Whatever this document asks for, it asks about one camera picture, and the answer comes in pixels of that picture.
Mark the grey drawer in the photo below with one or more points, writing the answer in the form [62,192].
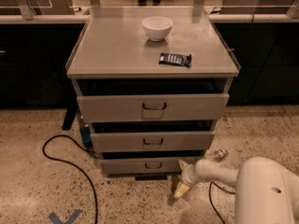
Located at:
[144,166]
[152,107]
[161,141]

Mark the dark counter on right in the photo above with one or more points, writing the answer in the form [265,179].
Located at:
[267,49]

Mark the dark counter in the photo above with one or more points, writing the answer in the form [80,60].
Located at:
[33,57]
[267,49]

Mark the grey drawer cabinet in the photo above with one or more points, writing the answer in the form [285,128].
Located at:
[114,56]

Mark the dark blue snack packet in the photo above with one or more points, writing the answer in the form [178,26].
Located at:
[175,59]

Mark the dark counter on left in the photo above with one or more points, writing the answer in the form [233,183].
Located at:
[33,57]

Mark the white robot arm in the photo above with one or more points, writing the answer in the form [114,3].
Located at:
[265,191]

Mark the blue power adapter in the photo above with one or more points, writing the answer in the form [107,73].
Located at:
[86,137]

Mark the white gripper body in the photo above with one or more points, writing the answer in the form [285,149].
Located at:
[187,175]

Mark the white bowl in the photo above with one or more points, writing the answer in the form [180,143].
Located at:
[157,28]

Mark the blue tape cross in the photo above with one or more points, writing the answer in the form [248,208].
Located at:
[55,219]

